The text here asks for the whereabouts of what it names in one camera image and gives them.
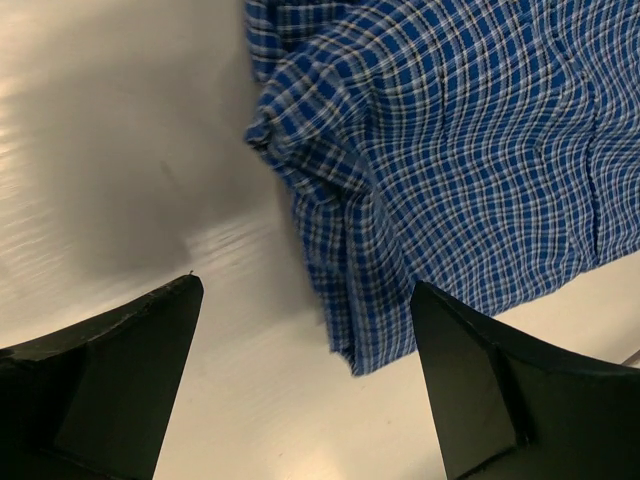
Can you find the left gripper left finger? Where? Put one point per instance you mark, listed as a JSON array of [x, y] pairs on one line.
[[93, 400]]

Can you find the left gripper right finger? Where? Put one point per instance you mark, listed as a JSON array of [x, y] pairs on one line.
[[507, 405]]

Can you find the blue plaid long sleeve shirt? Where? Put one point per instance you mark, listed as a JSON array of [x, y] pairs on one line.
[[490, 148]]

